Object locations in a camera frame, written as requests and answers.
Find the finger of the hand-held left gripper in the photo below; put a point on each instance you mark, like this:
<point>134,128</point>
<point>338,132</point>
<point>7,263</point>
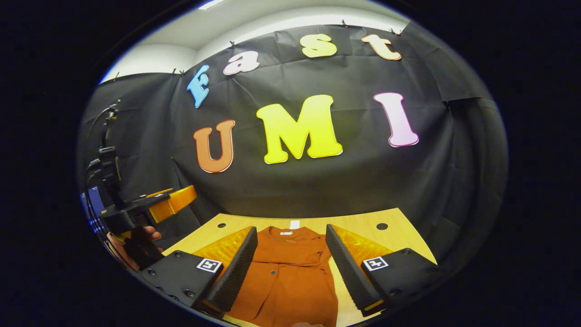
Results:
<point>156,193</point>
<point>174,204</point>

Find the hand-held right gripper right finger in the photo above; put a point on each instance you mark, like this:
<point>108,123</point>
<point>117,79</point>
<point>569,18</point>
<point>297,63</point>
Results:
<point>349,272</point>

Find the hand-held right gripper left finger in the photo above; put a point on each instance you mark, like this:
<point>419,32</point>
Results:
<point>236,272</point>

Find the orange shirt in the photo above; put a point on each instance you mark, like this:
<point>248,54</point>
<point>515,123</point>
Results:
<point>290,281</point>

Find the blue panel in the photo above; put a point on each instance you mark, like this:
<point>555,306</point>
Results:
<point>93,204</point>

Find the white paper tag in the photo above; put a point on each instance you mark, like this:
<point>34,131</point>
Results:
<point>294,224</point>

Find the black backdrop cloth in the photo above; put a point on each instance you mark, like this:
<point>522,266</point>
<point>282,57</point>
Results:
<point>340,181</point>

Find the ceiling light strip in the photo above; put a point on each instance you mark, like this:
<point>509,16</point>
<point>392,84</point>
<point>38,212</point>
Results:
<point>211,4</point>

